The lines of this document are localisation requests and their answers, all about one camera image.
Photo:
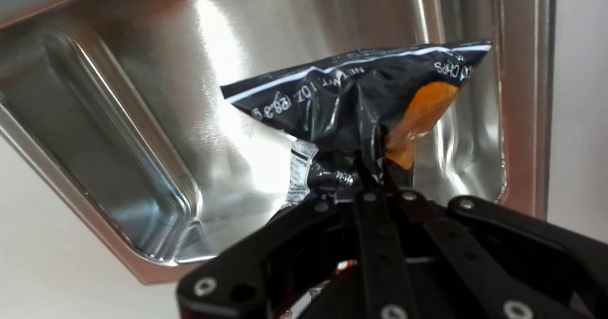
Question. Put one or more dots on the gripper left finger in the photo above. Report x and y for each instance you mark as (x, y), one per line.
(304, 243)

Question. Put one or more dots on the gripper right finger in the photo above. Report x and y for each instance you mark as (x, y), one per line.
(494, 262)

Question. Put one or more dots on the stainless steel sink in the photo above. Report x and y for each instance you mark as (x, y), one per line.
(190, 96)

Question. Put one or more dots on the black snack pack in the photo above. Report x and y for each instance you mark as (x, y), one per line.
(351, 105)

